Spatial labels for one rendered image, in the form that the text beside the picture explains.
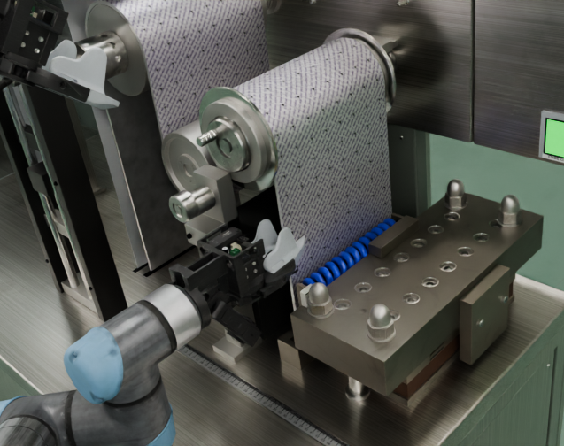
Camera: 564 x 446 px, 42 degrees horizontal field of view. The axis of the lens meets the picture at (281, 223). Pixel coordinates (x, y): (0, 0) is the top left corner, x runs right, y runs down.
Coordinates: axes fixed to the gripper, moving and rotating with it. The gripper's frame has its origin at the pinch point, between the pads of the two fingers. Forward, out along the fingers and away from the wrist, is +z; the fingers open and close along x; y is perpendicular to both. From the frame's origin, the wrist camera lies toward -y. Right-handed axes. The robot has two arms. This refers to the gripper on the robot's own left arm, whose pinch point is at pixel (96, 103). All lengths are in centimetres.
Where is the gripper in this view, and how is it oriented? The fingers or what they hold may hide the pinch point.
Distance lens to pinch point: 84.8
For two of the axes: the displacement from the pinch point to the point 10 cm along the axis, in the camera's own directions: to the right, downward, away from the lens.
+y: 3.4, -9.4, -0.4
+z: 6.1, 1.9, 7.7
